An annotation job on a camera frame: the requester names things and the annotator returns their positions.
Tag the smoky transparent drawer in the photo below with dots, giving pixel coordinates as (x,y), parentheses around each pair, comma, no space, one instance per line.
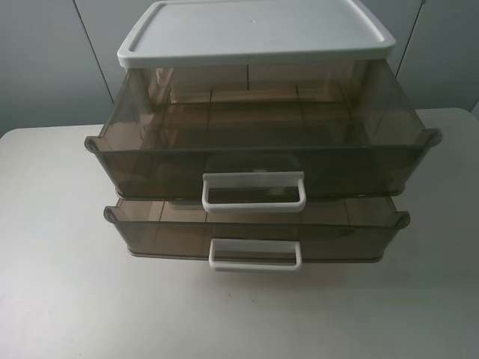
(264,133)
(350,230)

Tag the white plastic drawer cabinet frame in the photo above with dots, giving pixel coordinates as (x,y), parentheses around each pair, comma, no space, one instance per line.
(257,40)

